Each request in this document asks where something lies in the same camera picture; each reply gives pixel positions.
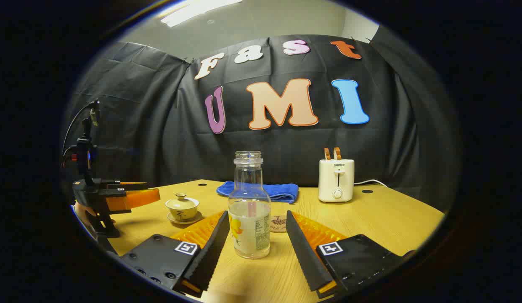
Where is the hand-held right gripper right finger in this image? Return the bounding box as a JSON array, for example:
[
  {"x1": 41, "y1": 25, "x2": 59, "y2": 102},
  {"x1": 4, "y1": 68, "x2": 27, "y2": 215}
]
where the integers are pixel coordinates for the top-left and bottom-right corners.
[{"x1": 285, "y1": 210, "x2": 417, "y2": 299}]

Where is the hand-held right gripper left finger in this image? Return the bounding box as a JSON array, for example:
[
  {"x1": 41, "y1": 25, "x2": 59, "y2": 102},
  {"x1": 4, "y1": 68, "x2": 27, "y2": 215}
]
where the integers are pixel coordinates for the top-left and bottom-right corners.
[{"x1": 118, "y1": 210, "x2": 231, "y2": 298}]

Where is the round cork coaster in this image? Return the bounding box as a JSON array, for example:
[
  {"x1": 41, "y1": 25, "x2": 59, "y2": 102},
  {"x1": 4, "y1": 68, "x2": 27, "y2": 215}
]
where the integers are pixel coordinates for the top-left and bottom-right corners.
[{"x1": 270, "y1": 215, "x2": 289, "y2": 233}]

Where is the clear glass water bottle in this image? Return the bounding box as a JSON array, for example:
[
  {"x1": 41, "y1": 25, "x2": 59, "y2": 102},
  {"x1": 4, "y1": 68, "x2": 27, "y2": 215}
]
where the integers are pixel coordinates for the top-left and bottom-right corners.
[{"x1": 228, "y1": 151, "x2": 272, "y2": 259}]

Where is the cream teacup lid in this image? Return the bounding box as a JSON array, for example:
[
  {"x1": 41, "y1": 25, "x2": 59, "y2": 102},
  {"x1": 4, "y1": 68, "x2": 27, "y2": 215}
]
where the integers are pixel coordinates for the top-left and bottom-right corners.
[{"x1": 165, "y1": 193, "x2": 200, "y2": 210}]

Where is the cream teacup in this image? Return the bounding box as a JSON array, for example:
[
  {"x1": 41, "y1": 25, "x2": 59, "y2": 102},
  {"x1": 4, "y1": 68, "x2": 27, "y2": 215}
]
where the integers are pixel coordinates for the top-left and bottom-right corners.
[{"x1": 167, "y1": 205, "x2": 199, "y2": 221}]

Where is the cream saucer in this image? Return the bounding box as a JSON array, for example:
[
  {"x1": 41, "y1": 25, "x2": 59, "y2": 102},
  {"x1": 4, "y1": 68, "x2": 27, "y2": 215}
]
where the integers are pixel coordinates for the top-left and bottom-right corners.
[{"x1": 167, "y1": 210, "x2": 203, "y2": 225}]

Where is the blue towel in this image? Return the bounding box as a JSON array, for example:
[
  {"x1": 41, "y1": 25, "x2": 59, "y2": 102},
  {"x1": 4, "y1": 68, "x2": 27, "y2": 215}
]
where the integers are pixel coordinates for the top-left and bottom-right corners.
[{"x1": 216, "y1": 181, "x2": 299, "y2": 204}]

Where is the cream toaster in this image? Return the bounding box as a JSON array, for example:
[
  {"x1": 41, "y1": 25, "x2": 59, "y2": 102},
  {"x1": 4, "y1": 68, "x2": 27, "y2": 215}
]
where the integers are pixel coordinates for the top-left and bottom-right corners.
[{"x1": 318, "y1": 159, "x2": 355, "y2": 203}]

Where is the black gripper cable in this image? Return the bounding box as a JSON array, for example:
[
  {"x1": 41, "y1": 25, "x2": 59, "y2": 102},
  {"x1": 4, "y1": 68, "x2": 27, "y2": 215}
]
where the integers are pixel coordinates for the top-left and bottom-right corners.
[{"x1": 61, "y1": 100, "x2": 97, "y2": 169}]

